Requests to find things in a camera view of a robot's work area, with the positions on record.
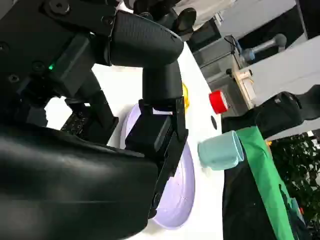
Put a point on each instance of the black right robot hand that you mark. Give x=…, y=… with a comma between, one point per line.
x=62, y=175

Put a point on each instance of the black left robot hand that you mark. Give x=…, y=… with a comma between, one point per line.
x=186, y=21

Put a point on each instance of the grey metal cabinet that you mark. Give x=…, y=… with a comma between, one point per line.
x=220, y=75

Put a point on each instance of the wooden box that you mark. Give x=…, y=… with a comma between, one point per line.
x=243, y=85

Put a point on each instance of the green cloth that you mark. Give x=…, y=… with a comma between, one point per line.
x=265, y=187

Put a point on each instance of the lilac plate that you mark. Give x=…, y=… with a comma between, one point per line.
x=180, y=195

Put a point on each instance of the white desk panel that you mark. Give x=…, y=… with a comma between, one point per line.
x=282, y=72

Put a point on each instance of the black box machine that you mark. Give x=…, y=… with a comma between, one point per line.
x=205, y=35

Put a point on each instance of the orange white toy bread roll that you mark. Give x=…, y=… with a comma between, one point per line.
x=187, y=96

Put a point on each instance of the pale green mug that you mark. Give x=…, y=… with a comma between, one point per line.
x=217, y=155

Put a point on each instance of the green leafy plant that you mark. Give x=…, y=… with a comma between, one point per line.
x=300, y=170

